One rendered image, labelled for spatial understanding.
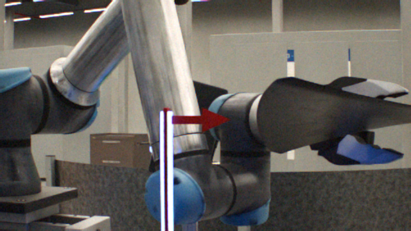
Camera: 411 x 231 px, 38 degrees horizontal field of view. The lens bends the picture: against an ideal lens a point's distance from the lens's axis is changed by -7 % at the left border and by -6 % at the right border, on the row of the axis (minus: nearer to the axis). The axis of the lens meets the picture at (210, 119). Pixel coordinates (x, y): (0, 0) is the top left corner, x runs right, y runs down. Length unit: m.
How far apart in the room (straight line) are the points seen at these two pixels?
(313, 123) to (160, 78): 0.25
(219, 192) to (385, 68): 5.95
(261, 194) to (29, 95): 0.47
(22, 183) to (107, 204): 1.67
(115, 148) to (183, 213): 6.72
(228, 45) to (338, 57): 1.30
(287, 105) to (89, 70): 0.60
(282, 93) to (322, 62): 6.31
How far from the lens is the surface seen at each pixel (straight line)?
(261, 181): 0.92
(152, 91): 0.84
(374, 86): 0.73
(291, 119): 0.65
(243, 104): 0.89
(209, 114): 0.62
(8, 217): 1.11
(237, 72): 7.18
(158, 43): 0.85
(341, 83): 0.77
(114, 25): 1.09
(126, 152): 7.43
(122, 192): 2.70
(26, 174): 1.14
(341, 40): 6.86
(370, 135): 0.81
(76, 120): 1.22
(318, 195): 2.50
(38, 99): 1.16
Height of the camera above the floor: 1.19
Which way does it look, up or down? 1 degrees down
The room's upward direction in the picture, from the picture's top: straight up
